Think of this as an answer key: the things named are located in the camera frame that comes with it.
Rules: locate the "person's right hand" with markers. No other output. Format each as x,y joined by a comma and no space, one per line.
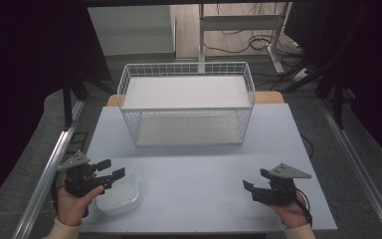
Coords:
290,212

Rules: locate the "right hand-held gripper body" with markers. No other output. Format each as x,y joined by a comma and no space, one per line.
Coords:
280,187

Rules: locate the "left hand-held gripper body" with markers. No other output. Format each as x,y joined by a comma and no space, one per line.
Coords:
79,177

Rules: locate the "aluminium rail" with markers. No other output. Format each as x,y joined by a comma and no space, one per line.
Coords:
48,176
361,169

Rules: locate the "person's left hand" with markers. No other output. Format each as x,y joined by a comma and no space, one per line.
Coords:
74,205

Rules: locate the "white desk frame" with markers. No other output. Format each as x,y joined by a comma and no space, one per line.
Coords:
242,30

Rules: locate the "black metal stand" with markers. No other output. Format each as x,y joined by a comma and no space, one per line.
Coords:
335,96
69,99

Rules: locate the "white power strip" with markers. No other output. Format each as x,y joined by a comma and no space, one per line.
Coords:
300,74

